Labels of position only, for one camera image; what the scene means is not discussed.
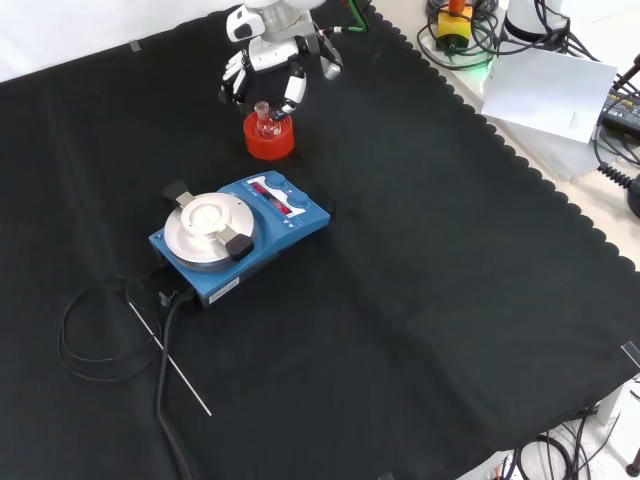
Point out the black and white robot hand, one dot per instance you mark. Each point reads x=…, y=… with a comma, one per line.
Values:
x=272, y=52

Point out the clear round-bottom glass flask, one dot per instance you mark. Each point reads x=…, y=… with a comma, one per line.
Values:
x=267, y=129

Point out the grey tape strip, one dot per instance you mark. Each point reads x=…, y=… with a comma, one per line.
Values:
x=135, y=46
x=631, y=352

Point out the blue heater with steel plate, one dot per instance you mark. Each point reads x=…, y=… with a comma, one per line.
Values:
x=300, y=225

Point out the yellow stop button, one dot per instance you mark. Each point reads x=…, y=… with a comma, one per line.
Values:
x=454, y=25

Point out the black bench cloth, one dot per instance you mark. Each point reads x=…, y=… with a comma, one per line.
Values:
x=400, y=250

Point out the pale white board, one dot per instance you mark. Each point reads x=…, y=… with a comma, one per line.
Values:
x=545, y=95

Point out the thin steel probe rod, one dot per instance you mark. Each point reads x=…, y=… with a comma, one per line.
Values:
x=170, y=358

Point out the black power adapter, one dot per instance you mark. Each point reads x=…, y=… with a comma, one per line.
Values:
x=622, y=110

